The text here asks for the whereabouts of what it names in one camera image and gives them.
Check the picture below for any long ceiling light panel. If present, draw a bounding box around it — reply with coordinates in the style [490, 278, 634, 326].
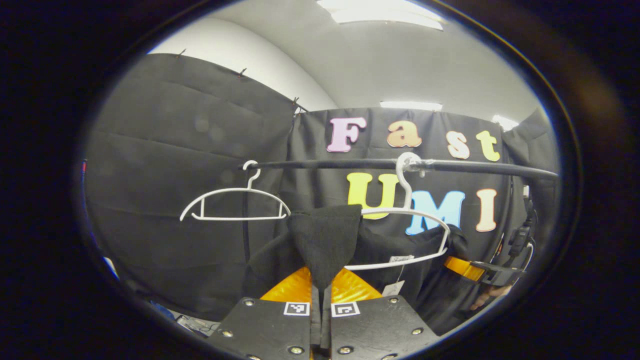
[379, 101, 444, 112]

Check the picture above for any small ceiling light panel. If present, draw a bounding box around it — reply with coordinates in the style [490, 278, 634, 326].
[492, 114, 521, 132]

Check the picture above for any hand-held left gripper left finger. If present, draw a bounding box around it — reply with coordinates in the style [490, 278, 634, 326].
[206, 266, 317, 360]

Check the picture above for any black garment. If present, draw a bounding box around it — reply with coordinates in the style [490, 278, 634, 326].
[242, 204, 482, 337]

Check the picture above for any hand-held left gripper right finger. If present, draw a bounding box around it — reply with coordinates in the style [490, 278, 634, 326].
[320, 267, 442, 360]

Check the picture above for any black backdrop cloth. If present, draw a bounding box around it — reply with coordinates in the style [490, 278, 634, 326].
[82, 52, 561, 323]

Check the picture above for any white clothes hanger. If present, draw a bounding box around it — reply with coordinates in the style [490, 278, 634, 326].
[344, 151, 452, 272]
[179, 160, 292, 222]

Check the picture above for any thin coiled cable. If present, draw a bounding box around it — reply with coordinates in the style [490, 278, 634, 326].
[172, 312, 222, 337]

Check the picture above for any large ceiling light panel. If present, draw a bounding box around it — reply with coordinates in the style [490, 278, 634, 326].
[316, 0, 447, 32]

